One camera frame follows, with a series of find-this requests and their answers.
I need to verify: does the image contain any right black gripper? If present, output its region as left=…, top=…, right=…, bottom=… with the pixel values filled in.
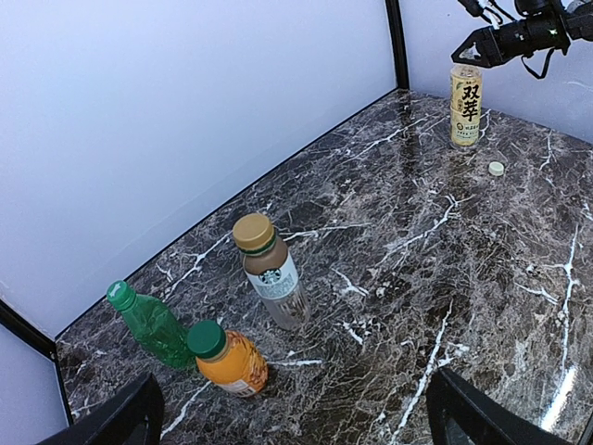
left=451, top=20, right=526, bottom=69

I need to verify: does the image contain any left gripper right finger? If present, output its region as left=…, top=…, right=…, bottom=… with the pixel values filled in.
left=426, top=367, right=566, bottom=444

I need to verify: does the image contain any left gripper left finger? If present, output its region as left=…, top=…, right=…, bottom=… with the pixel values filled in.
left=41, top=373, right=164, bottom=445

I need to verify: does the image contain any yellow tea bottle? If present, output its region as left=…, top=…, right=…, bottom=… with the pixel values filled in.
left=450, top=64, right=483, bottom=148

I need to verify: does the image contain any pale yellow bottle cap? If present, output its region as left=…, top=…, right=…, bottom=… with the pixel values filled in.
left=488, top=161, right=505, bottom=177

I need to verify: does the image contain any brown coffee bottle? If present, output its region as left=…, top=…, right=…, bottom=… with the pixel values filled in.
left=233, top=213, right=309, bottom=330

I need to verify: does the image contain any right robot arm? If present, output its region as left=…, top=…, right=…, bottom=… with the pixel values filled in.
left=451, top=0, right=592, bottom=80

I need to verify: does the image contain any green plastic bottle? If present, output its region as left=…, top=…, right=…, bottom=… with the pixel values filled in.
left=107, top=281, right=195, bottom=369

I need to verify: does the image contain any orange juice bottle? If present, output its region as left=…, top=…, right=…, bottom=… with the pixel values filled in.
left=186, top=320, right=269, bottom=398

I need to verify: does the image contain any left black frame post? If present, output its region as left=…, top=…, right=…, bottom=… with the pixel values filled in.
left=385, top=0, right=410, bottom=90

